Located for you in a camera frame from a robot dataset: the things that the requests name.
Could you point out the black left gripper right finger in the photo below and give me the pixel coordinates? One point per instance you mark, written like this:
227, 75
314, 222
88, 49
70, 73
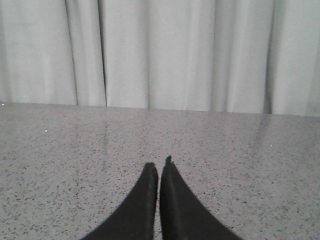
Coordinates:
182, 215

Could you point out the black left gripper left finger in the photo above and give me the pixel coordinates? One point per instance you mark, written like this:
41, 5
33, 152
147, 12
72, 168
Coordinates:
134, 218

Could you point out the grey curtain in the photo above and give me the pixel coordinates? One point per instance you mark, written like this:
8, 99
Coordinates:
246, 56

